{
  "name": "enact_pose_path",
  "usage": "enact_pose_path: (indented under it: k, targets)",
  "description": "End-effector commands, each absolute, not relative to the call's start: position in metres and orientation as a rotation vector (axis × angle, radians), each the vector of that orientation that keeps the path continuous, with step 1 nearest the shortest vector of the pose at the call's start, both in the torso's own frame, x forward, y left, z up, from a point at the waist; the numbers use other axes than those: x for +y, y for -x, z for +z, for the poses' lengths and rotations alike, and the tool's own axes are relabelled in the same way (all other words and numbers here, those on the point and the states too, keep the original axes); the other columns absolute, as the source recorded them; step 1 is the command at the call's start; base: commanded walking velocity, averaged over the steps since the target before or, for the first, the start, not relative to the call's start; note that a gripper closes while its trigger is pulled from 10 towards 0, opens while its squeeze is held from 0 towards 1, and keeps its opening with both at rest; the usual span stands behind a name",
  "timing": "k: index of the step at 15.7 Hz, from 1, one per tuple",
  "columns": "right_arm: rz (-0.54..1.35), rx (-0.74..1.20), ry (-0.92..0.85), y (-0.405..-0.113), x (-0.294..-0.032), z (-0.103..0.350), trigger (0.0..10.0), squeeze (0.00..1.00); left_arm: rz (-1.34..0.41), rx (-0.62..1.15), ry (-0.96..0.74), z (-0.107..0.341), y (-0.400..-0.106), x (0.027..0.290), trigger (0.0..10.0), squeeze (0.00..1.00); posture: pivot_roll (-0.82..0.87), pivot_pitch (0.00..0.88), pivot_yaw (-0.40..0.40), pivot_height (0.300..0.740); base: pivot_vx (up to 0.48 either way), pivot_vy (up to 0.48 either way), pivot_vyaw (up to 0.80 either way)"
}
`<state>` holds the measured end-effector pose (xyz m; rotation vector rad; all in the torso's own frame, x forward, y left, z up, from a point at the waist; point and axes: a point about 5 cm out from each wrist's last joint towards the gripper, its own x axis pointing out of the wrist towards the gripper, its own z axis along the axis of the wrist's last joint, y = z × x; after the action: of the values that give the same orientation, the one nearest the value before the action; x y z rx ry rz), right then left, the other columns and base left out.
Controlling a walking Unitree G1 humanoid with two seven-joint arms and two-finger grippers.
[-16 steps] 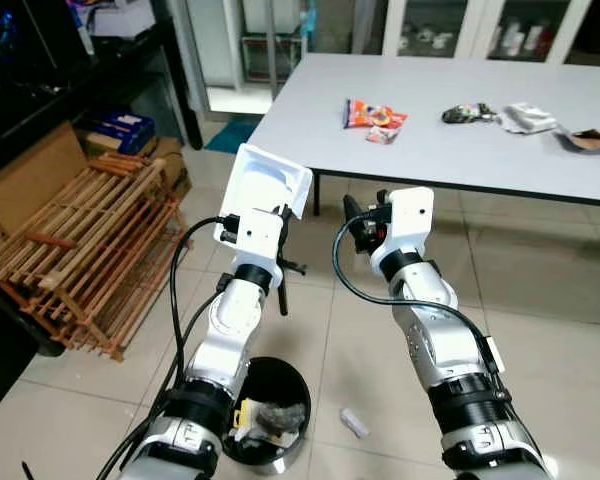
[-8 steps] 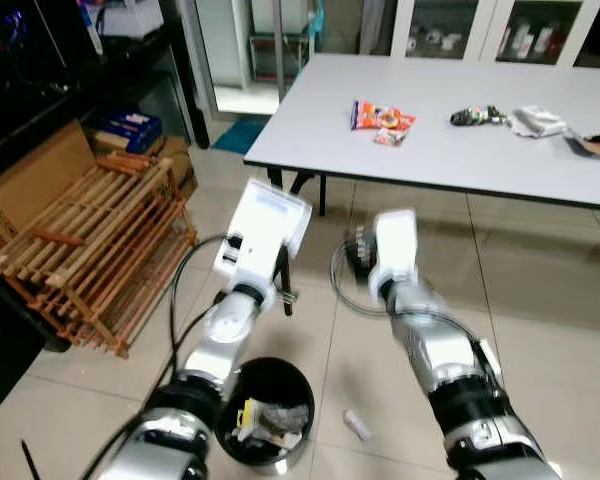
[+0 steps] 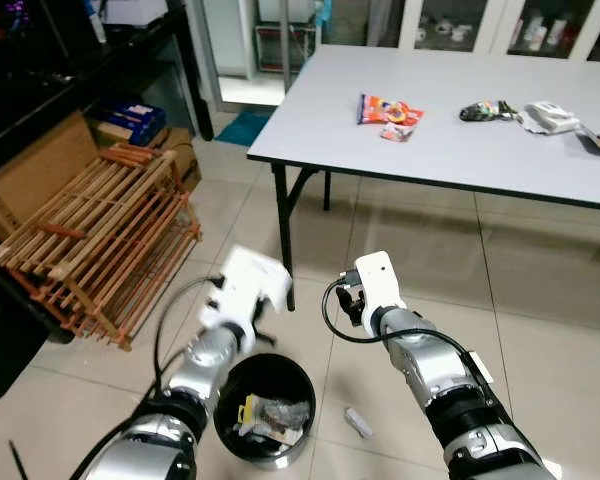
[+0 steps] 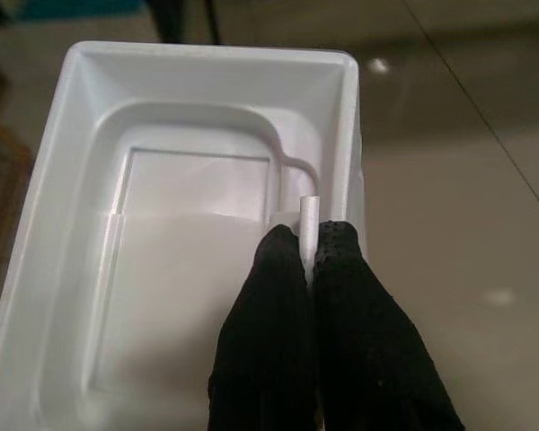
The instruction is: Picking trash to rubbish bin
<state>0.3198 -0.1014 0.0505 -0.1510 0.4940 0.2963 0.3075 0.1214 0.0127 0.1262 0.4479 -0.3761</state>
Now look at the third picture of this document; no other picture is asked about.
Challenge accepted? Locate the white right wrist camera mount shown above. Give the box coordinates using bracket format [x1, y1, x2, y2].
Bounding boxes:
[354, 251, 403, 312]

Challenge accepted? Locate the teal floor mat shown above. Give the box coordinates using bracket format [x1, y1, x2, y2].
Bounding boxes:
[215, 108, 277, 149]

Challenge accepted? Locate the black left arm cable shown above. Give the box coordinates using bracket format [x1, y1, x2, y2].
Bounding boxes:
[70, 277, 223, 480]

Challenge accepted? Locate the small red white wrapper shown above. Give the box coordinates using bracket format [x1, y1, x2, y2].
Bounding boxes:
[380, 122, 417, 143]

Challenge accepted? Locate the black low cabinet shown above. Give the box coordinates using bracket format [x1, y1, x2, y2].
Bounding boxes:
[0, 258, 53, 402]

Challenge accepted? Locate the small white paper roll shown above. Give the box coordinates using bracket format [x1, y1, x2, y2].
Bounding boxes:
[343, 405, 376, 441]

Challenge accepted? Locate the black table leg frame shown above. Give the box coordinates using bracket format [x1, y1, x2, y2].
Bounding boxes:
[270, 160, 333, 313]

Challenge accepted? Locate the crumpled clear plastic wrapper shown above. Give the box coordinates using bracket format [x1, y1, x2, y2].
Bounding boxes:
[248, 396, 312, 447]

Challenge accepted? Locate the blue printed box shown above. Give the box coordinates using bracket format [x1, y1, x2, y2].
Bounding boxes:
[88, 98, 168, 148]

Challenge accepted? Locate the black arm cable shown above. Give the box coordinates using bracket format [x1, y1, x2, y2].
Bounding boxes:
[70, 277, 223, 480]
[321, 274, 473, 363]

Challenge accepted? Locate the dark crumpled snack bag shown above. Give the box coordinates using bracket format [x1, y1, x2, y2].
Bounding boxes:
[458, 98, 521, 124]

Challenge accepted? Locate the wooden slatted rack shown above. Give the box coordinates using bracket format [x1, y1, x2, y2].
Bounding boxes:
[0, 143, 203, 351]

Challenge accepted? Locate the white framed glass door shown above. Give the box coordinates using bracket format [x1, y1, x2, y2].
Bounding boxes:
[185, 0, 327, 110]

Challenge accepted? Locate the large red snack bag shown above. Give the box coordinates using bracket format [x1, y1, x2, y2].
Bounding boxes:
[358, 93, 426, 128]

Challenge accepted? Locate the black round rubbish bin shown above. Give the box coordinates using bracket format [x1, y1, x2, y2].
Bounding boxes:
[213, 352, 318, 471]

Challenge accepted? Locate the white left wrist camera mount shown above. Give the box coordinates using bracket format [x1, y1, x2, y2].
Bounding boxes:
[216, 246, 277, 327]

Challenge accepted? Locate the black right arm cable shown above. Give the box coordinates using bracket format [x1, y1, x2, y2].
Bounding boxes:
[321, 274, 473, 363]

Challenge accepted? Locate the flat brown cardboard sheet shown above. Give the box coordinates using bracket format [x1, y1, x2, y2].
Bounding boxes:
[0, 110, 101, 241]

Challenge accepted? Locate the black desk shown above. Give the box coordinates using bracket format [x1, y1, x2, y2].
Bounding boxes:
[0, 0, 216, 181]

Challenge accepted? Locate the large brown cardboard box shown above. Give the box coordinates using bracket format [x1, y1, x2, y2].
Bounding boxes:
[90, 122, 203, 191]

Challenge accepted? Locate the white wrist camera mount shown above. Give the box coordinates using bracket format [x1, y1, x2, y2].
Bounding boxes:
[216, 246, 277, 327]
[354, 251, 403, 312]

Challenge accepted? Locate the yellow packaging scrap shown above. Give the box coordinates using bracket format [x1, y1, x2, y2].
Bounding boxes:
[237, 395, 261, 432]

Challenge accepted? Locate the white glass door cabinet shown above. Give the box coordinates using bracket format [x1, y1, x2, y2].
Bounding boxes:
[395, 0, 600, 61]

